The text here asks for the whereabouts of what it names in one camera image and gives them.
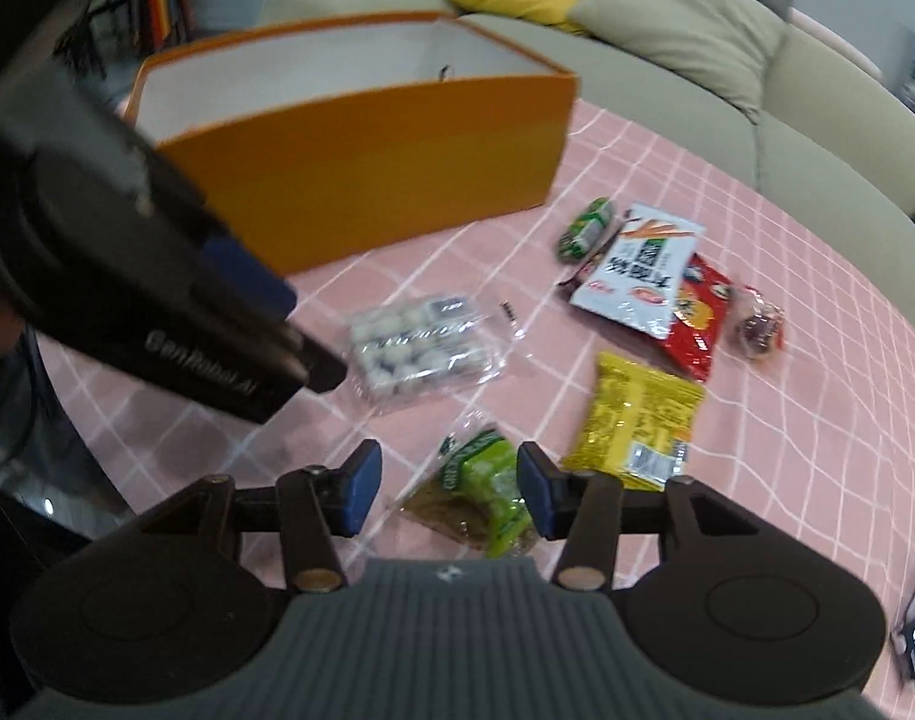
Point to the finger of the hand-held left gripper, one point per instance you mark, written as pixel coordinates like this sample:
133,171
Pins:
318,369
251,277

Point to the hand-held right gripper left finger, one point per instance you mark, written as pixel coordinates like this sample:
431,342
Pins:
360,487

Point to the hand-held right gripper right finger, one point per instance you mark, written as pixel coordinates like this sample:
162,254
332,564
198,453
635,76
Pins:
536,495

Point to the green snack packet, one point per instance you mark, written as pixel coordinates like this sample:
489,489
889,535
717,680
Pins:
480,480

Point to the clear packet of white balls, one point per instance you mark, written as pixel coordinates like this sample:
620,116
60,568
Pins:
405,352

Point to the yellow snack packet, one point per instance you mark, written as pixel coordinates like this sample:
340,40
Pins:
630,405

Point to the orange cardboard box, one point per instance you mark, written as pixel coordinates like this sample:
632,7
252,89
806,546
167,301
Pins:
397,157

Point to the red snack packet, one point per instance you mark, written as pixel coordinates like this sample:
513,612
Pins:
701,322

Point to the white snack packet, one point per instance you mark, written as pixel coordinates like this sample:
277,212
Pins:
637,270

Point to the small green round packet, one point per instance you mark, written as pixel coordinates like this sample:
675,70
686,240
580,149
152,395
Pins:
585,229

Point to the clear packet with dark snack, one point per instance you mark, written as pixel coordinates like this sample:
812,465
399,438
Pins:
757,326

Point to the pink checked tablecloth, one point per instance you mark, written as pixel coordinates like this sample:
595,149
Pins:
765,465

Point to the row of books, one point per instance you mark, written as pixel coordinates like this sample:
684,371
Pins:
161,4

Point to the beige sofa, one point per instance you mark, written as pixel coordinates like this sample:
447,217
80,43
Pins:
802,127

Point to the beige pillow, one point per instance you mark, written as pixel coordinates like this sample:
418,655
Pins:
690,22

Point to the pink blanket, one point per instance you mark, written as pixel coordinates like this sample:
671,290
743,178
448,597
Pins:
832,37

